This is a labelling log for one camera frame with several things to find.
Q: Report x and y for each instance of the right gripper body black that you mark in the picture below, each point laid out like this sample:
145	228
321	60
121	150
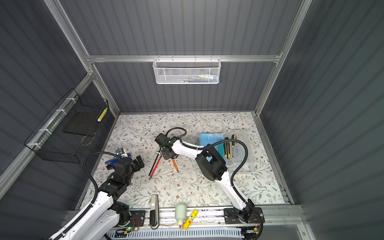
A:
166	156

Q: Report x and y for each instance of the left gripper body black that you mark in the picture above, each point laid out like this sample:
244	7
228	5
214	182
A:
135	167

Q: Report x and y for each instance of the orange handled hex key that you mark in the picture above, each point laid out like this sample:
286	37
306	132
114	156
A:
175	165

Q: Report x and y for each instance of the light blue plastic tool box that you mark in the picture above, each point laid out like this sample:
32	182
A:
233	153

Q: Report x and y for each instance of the yellow black screwdriver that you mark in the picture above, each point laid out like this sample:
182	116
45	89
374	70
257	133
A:
234	144

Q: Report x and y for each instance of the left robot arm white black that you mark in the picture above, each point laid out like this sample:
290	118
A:
104	211

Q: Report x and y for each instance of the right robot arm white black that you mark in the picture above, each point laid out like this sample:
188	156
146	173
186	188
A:
213	167

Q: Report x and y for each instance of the yellow tube in black basket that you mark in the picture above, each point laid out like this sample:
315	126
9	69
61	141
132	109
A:
102	115

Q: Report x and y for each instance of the black pad in basket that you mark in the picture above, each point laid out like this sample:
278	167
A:
82	124

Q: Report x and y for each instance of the black silver flat device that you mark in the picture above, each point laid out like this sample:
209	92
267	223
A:
154	212

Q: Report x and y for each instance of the white plastic bottle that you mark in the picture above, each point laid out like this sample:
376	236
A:
180	214

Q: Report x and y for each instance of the yellow glue tube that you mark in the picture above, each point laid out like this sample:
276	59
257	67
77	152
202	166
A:
190	219

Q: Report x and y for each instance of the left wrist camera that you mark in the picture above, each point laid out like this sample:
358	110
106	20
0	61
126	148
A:
121	152

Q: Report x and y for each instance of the red handled hex key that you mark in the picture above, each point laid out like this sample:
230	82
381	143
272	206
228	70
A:
155	167

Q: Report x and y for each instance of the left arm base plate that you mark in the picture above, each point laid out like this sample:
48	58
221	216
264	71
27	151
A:
136	221

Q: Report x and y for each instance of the black wire mesh basket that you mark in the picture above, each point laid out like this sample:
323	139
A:
68	134

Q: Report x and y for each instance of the white wire mesh basket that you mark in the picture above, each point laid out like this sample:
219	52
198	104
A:
187	73

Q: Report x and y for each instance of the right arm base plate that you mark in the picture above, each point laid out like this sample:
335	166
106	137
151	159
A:
246	216

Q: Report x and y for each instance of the white perforated cable tray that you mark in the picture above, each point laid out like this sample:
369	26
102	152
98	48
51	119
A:
215	233

